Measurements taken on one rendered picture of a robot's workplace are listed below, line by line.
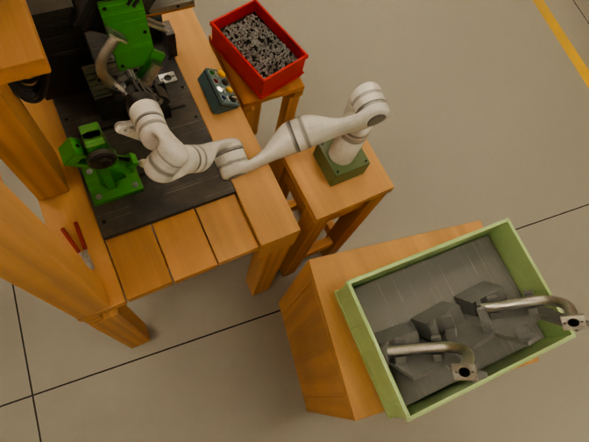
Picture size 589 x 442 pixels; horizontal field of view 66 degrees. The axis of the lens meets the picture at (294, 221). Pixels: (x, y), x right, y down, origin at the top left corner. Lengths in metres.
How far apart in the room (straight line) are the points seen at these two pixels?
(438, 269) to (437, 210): 1.13
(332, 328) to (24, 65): 1.09
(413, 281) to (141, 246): 0.87
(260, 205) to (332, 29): 1.93
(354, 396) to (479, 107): 2.20
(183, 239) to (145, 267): 0.14
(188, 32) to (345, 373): 1.29
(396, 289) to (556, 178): 1.90
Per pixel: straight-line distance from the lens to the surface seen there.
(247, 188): 1.48
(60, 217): 1.53
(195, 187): 1.48
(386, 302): 1.52
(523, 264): 1.69
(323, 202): 1.56
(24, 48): 0.97
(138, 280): 1.42
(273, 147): 1.28
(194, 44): 1.79
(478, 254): 1.71
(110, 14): 1.42
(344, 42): 3.15
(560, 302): 1.50
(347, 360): 1.52
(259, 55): 1.79
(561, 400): 2.84
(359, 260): 1.59
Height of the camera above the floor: 2.25
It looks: 67 degrees down
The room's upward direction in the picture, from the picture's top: 25 degrees clockwise
